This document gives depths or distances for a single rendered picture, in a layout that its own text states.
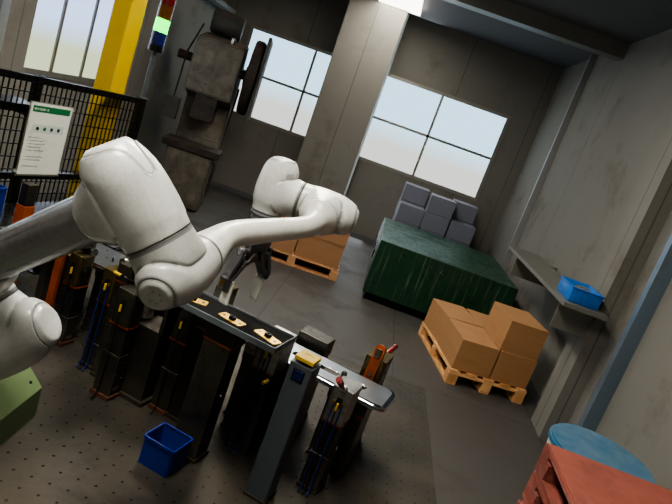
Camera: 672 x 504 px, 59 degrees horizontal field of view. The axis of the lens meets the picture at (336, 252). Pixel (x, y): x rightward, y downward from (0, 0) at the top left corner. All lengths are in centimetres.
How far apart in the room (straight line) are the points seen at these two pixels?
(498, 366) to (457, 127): 500
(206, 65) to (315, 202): 620
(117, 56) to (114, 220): 195
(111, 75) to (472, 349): 353
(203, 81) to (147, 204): 662
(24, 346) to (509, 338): 425
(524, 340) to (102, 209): 452
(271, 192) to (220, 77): 609
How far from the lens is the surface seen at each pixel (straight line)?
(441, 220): 864
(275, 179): 159
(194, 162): 770
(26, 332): 156
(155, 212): 108
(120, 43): 299
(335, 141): 884
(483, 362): 526
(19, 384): 189
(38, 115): 271
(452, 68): 955
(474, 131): 952
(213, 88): 766
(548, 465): 276
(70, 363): 230
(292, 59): 965
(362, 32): 891
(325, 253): 675
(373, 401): 196
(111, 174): 108
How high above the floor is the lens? 182
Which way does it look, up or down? 13 degrees down
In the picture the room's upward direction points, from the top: 20 degrees clockwise
